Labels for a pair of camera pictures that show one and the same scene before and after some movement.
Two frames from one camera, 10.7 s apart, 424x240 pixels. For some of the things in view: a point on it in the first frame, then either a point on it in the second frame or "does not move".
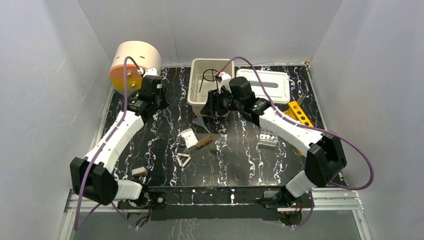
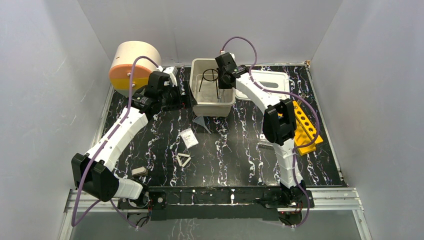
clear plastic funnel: [199, 121] does not move
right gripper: [213, 105] to [220, 84]
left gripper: [160, 100] to [182, 94]
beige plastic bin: [202, 79] does not move
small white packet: [189, 137] does not move
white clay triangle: [185, 162] does not move
